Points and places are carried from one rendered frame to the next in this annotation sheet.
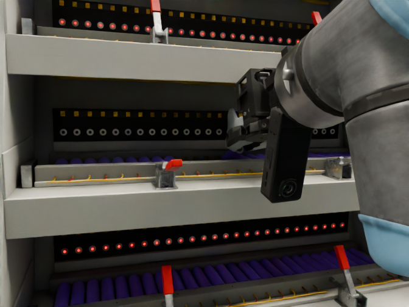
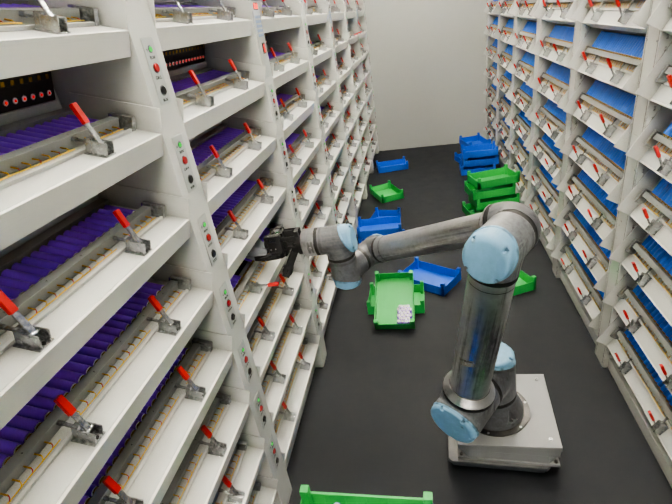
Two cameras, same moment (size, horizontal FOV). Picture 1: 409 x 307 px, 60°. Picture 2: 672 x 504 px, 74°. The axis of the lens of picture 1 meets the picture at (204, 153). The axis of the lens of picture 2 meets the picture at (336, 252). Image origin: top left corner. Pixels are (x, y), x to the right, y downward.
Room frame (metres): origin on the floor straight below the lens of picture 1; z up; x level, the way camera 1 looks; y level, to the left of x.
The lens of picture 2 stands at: (-0.38, 0.95, 1.42)
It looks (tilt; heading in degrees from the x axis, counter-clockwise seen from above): 27 degrees down; 301
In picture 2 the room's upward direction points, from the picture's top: 9 degrees counter-clockwise
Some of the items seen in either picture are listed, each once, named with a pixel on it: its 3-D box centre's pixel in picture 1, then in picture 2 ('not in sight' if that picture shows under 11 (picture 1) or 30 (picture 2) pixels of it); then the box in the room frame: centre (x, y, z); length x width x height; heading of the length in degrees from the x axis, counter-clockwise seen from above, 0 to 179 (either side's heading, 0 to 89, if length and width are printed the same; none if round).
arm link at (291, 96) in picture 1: (319, 81); (309, 242); (0.34, -0.12, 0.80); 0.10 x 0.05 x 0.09; 107
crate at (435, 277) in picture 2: not in sight; (429, 275); (0.29, -1.20, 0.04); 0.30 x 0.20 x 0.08; 165
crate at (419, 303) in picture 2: not in sight; (396, 297); (0.40, -0.94, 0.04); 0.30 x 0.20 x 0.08; 17
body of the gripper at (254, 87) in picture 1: (280, 102); (285, 243); (0.42, -0.10, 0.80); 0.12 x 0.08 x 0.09; 17
